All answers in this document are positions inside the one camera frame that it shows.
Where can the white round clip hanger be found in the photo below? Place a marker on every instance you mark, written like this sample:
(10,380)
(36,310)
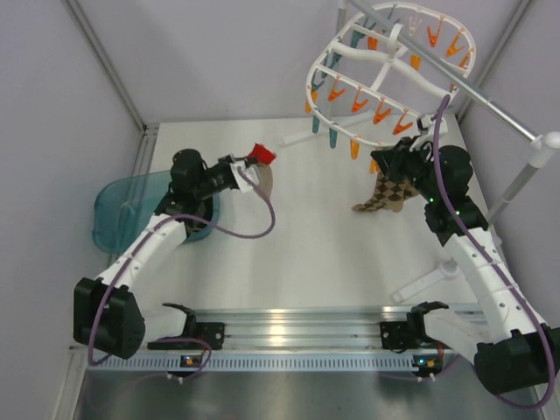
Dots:
(398,88)

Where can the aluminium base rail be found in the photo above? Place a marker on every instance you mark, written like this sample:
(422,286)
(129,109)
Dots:
(304,340)

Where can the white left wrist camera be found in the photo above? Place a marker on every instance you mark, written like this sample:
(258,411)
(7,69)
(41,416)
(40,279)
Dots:
(245,175)

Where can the teal plastic basket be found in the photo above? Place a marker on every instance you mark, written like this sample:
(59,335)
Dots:
(122,209)

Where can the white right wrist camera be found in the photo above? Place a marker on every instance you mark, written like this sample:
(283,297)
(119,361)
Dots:
(426,125)

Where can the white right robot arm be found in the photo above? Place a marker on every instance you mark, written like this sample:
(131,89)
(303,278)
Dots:
(516,349)

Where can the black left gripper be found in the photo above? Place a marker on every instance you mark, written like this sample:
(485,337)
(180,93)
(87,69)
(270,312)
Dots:
(229,158)

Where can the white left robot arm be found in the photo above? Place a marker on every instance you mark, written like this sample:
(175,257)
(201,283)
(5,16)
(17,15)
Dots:
(107,315)

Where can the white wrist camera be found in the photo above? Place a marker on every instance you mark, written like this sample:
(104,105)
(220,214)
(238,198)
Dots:
(426,125)
(245,175)

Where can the brown argyle sock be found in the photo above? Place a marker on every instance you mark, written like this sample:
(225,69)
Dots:
(387,195)

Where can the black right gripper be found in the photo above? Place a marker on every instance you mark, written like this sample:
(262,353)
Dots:
(392,160)

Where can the beige sock with red cuff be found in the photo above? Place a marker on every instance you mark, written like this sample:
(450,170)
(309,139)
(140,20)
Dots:
(264,159)

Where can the orange clip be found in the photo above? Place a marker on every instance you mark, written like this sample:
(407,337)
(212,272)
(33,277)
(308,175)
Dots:
(374,168)
(354,149)

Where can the metal drying rack stand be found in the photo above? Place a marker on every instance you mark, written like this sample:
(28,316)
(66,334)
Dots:
(401,20)

